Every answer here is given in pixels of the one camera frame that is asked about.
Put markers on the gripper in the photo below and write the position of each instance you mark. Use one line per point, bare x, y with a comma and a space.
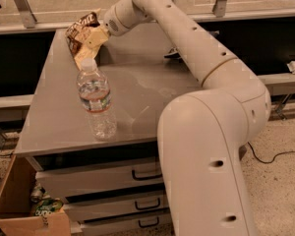
116, 21

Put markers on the brown chip bag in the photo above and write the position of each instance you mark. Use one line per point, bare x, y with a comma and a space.
77, 34

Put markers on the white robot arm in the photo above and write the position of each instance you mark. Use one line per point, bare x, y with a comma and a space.
200, 133

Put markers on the clear plastic water bottle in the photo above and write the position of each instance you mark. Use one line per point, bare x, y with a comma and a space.
95, 95

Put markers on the blue chip bag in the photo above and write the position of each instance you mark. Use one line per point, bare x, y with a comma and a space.
174, 54

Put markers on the top grey drawer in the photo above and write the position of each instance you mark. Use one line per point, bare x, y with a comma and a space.
101, 177

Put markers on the grey drawer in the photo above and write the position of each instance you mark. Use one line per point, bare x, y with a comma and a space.
121, 205
146, 220
101, 177

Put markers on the grey drawer cabinet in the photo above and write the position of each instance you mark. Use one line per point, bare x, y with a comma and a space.
58, 134

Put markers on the metal can in box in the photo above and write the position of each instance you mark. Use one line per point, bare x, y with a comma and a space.
37, 193

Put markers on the middle grey drawer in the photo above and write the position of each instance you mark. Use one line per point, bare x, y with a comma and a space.
121, 205

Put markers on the green snack package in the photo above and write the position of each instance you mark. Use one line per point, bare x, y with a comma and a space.
47, 206

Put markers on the bottom grey drawer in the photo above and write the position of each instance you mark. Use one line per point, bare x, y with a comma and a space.
146, 220

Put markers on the cardboard box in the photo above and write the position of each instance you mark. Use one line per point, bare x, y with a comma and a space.
16, 210

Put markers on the left metal rail bracket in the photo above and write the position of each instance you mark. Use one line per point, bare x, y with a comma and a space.
27, 17

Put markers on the metal rail bracket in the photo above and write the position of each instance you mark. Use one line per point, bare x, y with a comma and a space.
27, 17
219, 8

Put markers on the right metal rail bracket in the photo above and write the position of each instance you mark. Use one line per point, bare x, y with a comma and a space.
219, 8

